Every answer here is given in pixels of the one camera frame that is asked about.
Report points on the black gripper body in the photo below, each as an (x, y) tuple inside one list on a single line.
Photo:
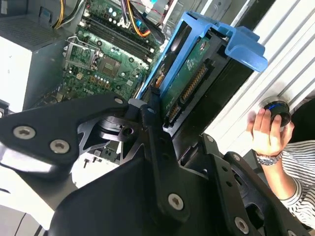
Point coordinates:
[(110, 209)]

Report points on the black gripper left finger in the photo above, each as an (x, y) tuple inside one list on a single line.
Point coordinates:
[(49, 127)]

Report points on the hard disk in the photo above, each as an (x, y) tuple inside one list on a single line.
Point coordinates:
[(197, 73)]

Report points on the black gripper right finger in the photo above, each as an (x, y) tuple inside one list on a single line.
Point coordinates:
[(231, 186)]

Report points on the person hand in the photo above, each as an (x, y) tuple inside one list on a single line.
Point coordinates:
[(268, 140)]

